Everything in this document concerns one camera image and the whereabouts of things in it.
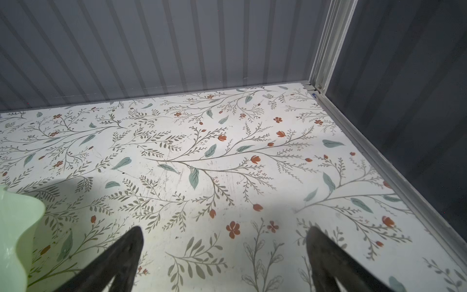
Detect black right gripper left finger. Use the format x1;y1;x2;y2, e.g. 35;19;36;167
56;226;144;292

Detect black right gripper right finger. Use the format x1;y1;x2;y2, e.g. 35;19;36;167
306;226;391;292

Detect pale green wavy fruit bowl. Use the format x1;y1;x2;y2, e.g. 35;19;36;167
1;185;45;292

